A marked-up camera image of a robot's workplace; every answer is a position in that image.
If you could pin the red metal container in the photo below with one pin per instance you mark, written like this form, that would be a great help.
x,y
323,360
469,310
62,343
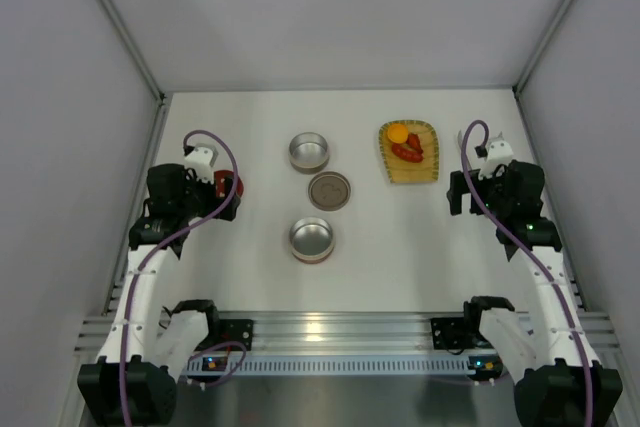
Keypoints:
x,y
311,240

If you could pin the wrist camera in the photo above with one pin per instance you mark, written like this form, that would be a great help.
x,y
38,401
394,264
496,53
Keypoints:
x,y
201,160
494,153

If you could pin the red fried chicken piece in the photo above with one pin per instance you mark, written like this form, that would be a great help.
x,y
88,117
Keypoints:
x,y
413,142

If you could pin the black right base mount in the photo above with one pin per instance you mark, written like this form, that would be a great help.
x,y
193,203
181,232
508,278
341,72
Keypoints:
x,y
452,334

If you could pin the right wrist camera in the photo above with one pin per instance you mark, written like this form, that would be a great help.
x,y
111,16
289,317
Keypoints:
x,y
494,153

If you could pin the aluminium rail frame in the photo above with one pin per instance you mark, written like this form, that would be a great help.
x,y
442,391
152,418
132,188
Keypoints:
x,y
326,333

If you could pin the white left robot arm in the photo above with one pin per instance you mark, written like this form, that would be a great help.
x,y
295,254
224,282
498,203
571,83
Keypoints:
x,y
133,380

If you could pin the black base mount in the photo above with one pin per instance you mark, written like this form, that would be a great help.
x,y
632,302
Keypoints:
x,y
236,330
452,334

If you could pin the woven bamboo tray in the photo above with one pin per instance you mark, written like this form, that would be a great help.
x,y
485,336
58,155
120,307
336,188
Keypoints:
x,y
402,172

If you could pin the grey slotted cable duct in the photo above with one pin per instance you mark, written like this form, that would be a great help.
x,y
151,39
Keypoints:
x,y
346,365

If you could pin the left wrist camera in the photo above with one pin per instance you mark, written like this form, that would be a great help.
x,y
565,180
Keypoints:
x,y
201,160

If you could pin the beige round lid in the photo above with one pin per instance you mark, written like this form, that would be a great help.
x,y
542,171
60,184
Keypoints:
x,y
329,191

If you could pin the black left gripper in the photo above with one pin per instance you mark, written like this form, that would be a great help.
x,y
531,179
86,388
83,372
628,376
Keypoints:
x,y
226,194

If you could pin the beige metal container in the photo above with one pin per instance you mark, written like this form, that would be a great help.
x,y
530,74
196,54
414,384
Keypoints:
x,y
308,152

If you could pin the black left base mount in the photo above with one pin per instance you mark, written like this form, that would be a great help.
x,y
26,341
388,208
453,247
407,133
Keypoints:
x,y
236,330

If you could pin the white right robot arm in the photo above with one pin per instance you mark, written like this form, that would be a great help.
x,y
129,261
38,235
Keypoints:
x,y
558,378

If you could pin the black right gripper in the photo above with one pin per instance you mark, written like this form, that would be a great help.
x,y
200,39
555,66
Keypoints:
x,y
461,192

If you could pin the orange round food piece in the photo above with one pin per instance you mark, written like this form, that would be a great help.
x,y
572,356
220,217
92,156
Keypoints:
x,y
397,133

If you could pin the red round lid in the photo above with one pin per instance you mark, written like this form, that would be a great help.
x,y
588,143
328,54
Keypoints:
x,y
239,186

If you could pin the red sausage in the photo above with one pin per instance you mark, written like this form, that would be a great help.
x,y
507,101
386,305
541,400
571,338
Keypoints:
x,y
406,154

